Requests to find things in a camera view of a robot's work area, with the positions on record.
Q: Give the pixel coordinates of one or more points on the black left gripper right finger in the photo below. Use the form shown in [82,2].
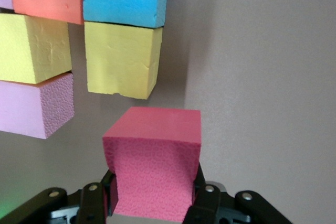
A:
[207,205]

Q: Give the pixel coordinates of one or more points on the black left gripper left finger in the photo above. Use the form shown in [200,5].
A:
[92,205]

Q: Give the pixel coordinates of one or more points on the red foam block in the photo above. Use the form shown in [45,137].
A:
[157,161]

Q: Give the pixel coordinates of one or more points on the yellow foam block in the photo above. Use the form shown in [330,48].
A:
[29,48]
[120,58]

